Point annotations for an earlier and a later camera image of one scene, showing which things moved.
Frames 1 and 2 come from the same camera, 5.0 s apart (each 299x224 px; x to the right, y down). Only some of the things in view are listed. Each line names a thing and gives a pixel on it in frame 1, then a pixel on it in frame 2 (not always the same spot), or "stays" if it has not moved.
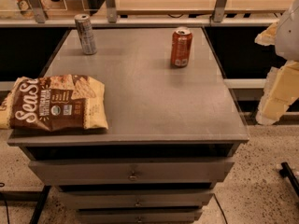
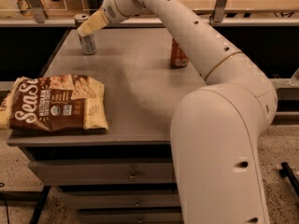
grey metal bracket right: (220, 6) stays
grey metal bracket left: (35, 3) stays
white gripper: (289, 36) -> (108, 10)
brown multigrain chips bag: (56, 103) stays
